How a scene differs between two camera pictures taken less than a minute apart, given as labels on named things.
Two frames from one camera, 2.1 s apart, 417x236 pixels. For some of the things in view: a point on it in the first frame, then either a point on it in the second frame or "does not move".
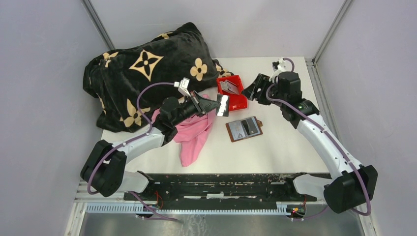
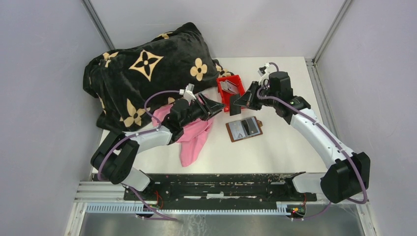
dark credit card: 249,126 does not move
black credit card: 223,110 to 234,109
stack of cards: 227,85 does not move
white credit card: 237,130 does not move
